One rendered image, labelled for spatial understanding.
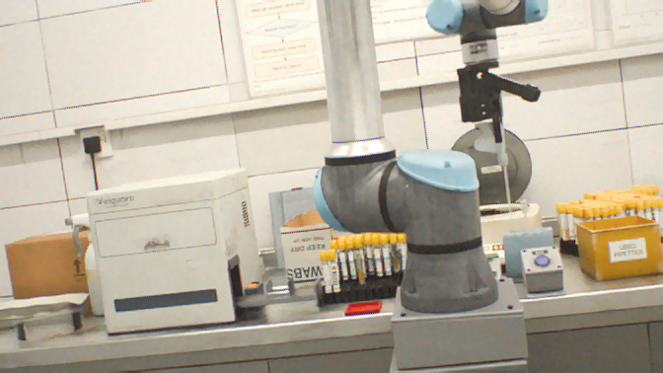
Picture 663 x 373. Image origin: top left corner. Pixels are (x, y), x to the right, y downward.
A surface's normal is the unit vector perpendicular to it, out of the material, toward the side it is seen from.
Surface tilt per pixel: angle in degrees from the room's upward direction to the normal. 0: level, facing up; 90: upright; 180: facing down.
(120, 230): 90
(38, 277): 91
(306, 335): 90
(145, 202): 90
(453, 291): 75
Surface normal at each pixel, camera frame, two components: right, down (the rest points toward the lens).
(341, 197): -0.57, 0.18
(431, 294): -0.48, -0.14
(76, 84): -0.13, 0.10
